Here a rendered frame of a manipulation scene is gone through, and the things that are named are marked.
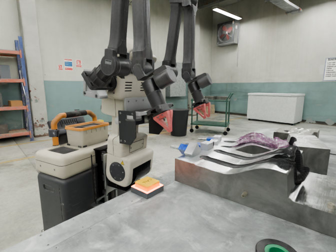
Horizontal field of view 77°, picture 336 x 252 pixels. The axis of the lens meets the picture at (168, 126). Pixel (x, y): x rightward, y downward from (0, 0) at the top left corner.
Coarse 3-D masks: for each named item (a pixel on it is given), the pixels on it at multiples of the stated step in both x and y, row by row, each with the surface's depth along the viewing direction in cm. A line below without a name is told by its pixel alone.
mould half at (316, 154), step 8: (288, 136) 110; (296, 136) 105; (304, 136) 105; (312, 136) 105; (224, 144) 111; (232, 144) 110; (248, 144) 97; (256, 144) 96; (296, 144) 91; (304, 144) 91; (312, 144) 91; (320, 144) 91; (248, 152) 97; (256, 152) 95; (304, 152) 88; (312, 152) 87; (320, 152) 86; (328, 152) 85; (304, 160) 88; (312, 160) 87; (320, 160) 86; (328, 160) 85; (312, 168) 88; (320, 168) 87
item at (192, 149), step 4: (180, 144) 86; (184, 144) 85; (188, 144) 84; (192, 144) 83; (196, 144) 82; (176, 148) 89; (180, 148) 85; (184, 148) 84; (188, 148) 83; (192, 148) 82; (196, 148) 82; (184, 152) 82; (188, 152) 81; (192, 152) 81; (196, 152) 83; (192, 156) 81
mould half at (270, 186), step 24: (192, 168) 75; (216, 168) 71; (240, 168) 68; (264, 168) 59; (288, 168) 58; (216, 192) 70; (240, 192) 64; (264, 192) 60; (288, 192) 57; (312, 192) 60; (288, 216) 56; (312, 216) 53
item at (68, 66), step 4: (64, 60) 534; (68, 60) 541; (76, 60) 553; (80, 60) 560; (60, 64) 530; (64, 64) 536; (68, 64) 542; (76, 64) 555; (80, 64) 561; (60, 68) 531; (64, 68) 537; (68, 68) 543; (72, 68) 550
